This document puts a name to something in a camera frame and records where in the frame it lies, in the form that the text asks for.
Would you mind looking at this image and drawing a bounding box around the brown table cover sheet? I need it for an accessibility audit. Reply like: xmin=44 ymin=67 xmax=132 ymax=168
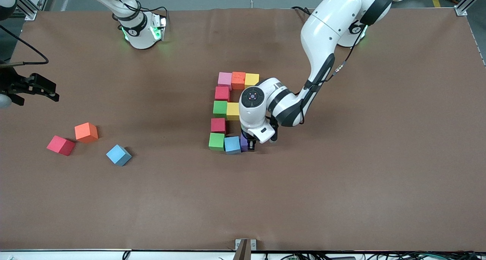
xmin=0 ymin=8 xmax=486 ymax=252

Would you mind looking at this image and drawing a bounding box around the green foam block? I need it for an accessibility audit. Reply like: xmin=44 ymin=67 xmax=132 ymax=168
xmin=213 ymin=101 xmax=228 ymax=119
xmin=208 ymin=132 xmax=227 ymax=151

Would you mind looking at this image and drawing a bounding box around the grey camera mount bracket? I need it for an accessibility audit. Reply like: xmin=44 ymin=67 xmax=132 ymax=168
xmin=235 ymin=239 xmax=257 ymax=260

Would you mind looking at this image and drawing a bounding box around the pink foam block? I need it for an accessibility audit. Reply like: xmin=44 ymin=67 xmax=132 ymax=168
xmin=218 ymin=72 xmax=233 ymax=90

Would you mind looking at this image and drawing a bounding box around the tangled cable bundle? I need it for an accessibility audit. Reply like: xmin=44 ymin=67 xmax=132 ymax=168
xmin=266 ymin=251 xmax=486 ymax=260

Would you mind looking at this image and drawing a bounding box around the blue foam block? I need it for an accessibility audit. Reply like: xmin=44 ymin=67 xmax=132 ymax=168
xmin=106 ymin=144 xmax=132 ymax=166
xmin=224 ymin=136 xmax=242 ymax=155

